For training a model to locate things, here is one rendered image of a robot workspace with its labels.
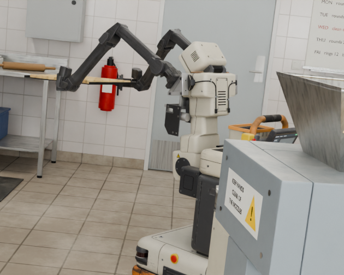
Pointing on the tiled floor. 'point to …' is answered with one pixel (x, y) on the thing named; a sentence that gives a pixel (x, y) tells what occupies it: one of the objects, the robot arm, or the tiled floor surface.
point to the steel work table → (21, 143)
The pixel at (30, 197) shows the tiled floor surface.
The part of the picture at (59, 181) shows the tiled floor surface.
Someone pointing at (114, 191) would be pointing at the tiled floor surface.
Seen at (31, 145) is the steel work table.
